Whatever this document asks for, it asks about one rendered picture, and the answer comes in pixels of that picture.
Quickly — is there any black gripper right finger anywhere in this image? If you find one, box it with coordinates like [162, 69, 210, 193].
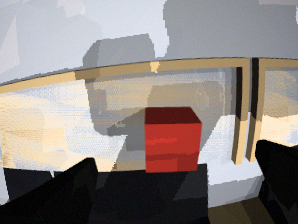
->
[255, 139, 298, 224]

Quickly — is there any red cube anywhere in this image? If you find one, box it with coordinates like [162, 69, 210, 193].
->
[145, 107, 202, 173]

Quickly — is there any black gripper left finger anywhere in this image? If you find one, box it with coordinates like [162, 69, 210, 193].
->
[0, 157, 98, 224]

